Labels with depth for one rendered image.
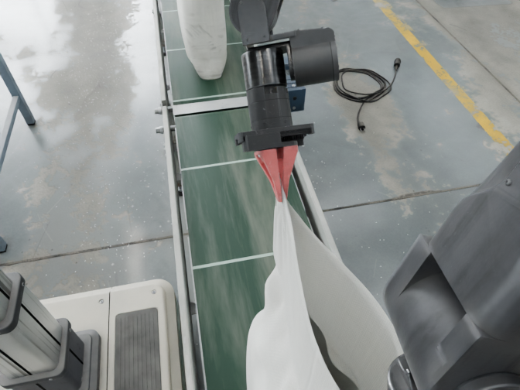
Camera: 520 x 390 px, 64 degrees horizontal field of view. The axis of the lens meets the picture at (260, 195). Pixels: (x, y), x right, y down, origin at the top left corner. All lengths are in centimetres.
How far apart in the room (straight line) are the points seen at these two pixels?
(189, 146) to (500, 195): 148
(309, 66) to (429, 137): 187
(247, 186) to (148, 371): 66
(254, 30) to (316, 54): 8
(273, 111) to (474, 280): 40
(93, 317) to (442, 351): 127
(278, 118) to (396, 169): 163
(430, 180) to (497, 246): 196
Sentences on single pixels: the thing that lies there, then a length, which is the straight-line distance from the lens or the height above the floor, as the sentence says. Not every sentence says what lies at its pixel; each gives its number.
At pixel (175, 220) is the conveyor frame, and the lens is 134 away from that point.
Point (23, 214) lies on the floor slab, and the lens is 214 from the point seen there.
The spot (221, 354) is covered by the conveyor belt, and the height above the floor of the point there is 38.
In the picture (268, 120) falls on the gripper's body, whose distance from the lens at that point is 55.
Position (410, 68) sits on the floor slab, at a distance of 291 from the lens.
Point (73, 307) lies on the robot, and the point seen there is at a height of 26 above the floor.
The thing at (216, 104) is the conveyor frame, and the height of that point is 38.
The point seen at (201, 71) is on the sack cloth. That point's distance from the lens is 196.
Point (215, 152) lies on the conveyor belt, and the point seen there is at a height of 38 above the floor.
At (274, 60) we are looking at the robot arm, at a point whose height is 117.
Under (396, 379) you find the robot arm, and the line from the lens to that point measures 29.
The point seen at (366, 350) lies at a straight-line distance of 57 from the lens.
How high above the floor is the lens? 146
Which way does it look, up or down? 49 degrees down
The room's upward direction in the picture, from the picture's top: straight up
